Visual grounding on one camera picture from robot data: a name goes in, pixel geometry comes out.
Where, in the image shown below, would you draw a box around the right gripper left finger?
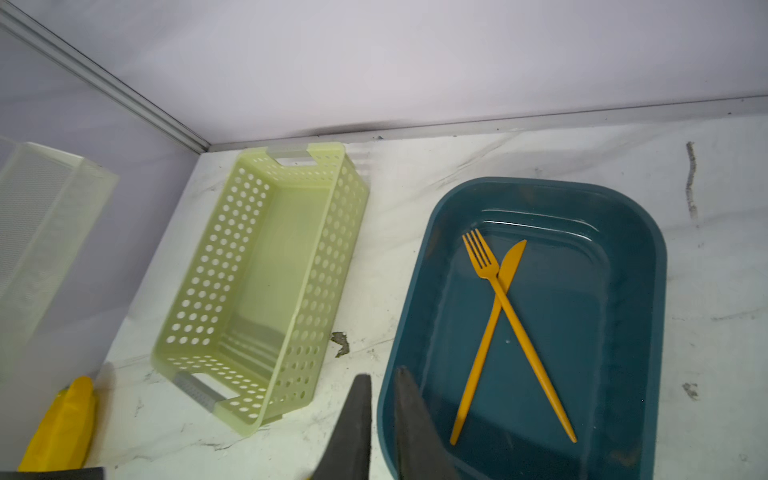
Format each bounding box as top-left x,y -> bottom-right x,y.
311,374 -> 372,480

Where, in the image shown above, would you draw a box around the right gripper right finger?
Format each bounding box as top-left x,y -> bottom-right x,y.
395,367 -> 459,480

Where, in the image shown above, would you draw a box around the light green plastic basket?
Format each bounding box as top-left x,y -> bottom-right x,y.
151,142 -> 369,436

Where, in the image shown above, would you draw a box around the teal plastic tray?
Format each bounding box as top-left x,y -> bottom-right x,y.
376,176 -> 668,480

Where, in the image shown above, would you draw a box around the yellow banana toy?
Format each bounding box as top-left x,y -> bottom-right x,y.
18,376 -> 97,472

